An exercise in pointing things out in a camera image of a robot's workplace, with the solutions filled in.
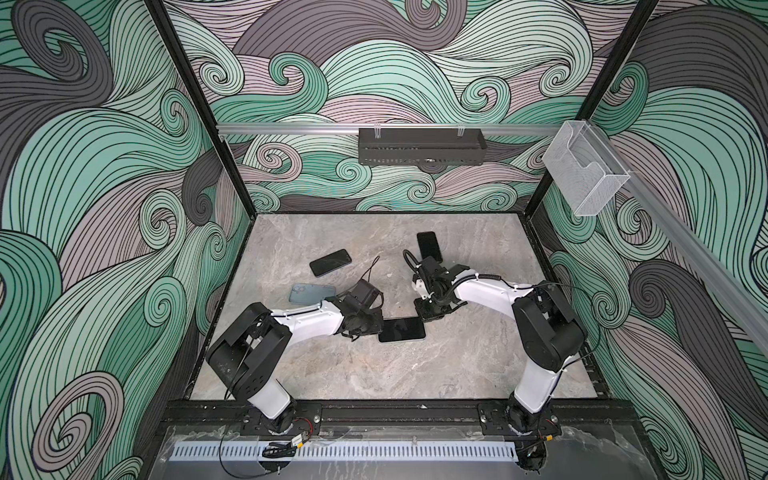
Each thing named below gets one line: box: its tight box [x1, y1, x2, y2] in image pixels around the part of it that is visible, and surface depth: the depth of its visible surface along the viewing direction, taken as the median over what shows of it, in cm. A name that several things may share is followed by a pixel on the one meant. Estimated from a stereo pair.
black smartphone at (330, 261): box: [309, 249, 352, 276], surface depth 109 cm
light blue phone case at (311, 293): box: [289, 284, 336, 304], surface depth 100 cm
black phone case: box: [417, 231, 443, 263], surface depth 113 cm
